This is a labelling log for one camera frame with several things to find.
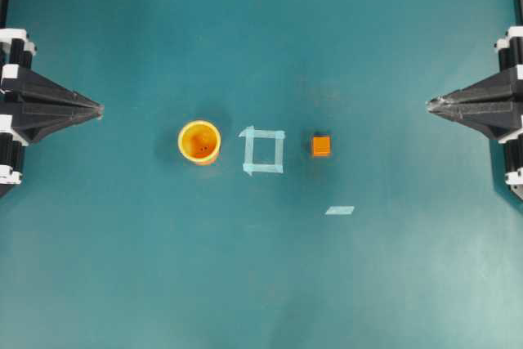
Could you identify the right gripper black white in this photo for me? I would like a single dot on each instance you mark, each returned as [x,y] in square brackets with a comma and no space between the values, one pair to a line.
[502,123]

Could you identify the orange wooden block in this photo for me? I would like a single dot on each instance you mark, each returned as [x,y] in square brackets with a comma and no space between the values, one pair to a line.
[321,146]

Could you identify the small tape strip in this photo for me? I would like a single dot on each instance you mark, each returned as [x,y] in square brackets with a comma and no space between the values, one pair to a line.
[340,210]

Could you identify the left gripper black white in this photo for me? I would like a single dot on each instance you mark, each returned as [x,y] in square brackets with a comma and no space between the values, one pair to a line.
[29,123]

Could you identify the tape square outline marker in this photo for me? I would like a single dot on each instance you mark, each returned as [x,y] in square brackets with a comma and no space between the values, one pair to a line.
[263,151]

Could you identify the orange yellow plastic cup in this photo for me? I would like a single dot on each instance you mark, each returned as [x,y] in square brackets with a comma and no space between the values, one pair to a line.
[199,142]

